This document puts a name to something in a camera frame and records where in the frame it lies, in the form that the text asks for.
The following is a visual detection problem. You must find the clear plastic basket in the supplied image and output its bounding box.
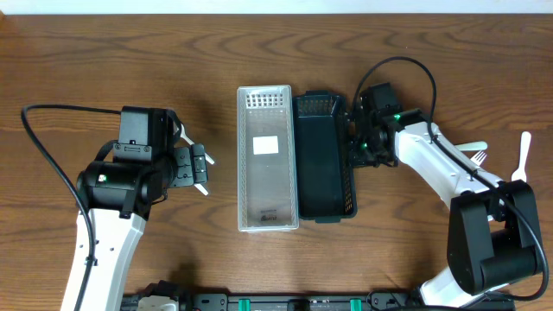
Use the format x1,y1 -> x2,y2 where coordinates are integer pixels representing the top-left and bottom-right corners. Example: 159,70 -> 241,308
237,85 -> 299,233

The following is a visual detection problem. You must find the white plastic spoon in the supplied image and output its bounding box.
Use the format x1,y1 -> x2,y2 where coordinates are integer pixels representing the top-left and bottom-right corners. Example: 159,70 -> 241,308
181,123 -> 215,165
511,131 -> 531,181
194,184 -> 209,196

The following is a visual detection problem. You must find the black plastic basket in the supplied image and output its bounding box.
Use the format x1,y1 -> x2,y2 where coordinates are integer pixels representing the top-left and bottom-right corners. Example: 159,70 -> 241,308
293,91 -> 358,223

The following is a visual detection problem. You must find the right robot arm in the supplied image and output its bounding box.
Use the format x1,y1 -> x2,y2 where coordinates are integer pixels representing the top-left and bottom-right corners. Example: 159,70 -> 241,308
351,108 -> 549,308

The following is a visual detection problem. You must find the white plastic fork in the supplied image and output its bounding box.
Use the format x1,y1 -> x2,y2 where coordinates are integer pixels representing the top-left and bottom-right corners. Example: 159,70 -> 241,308
455,141 -> 488,152
470,150 -> 487,167

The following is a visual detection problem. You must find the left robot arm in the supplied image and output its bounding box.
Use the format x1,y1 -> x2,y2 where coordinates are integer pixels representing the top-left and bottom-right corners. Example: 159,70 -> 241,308
61,141 -> 214,310

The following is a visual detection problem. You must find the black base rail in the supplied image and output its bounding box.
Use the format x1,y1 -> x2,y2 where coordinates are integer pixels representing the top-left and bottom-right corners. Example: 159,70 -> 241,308
120,280 -> 518,311

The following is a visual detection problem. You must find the white plastic fork top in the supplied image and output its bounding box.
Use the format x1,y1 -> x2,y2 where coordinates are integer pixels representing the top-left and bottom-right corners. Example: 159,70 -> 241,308
455,141 -> 488,152

